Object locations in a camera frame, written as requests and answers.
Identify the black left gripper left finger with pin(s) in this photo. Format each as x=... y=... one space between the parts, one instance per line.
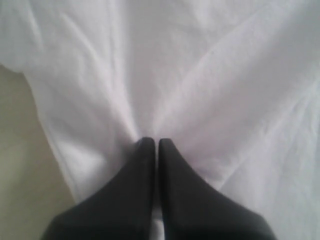
x=121 y=210

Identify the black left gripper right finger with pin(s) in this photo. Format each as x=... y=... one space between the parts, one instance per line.
x=193 y=210

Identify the white t-shirt red print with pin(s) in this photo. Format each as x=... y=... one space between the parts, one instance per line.
x=234 y=83

